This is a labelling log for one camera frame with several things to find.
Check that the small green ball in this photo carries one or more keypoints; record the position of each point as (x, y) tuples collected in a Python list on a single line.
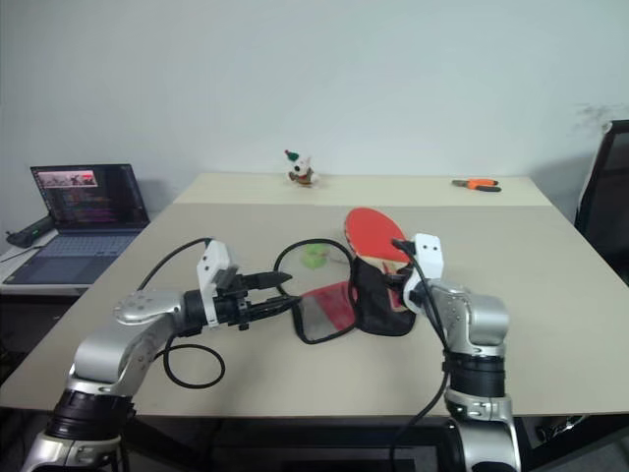
[(314, 256)]

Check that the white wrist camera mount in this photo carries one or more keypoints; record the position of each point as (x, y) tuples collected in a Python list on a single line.
[(214, 260), (428, 258)]

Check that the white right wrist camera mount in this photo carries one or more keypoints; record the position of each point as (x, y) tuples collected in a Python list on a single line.
[(428, 258)]

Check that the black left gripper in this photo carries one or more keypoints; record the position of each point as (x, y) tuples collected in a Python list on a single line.
[(233, 300)]

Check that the black office chair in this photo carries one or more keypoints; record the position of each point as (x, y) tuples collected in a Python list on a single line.
[(607, 196)]

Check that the open grey laptop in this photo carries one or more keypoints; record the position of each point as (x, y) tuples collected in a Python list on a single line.
[(83, 211)]

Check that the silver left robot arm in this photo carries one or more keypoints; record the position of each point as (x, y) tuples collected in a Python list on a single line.
[(142, 339)]

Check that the black device with green light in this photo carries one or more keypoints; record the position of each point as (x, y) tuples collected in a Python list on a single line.
[(29, 233)]

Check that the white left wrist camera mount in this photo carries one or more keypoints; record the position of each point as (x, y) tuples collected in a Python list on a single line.
[(214, 260)]

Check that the red table tennis paddle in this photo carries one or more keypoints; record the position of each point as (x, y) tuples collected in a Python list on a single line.
[(373, 231)]

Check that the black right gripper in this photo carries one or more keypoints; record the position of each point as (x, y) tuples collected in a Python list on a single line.
[(397, 285)]

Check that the dark frame under table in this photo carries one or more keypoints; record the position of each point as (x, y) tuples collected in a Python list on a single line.
[(319, 454)]

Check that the white plush toy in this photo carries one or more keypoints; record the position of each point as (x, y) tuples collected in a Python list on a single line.
[(301, 172)]

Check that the black paddle case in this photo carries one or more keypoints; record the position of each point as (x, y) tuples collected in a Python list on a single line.
[(373, 305)]

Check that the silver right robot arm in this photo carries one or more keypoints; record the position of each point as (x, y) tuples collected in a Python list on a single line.
[(484, 339)]

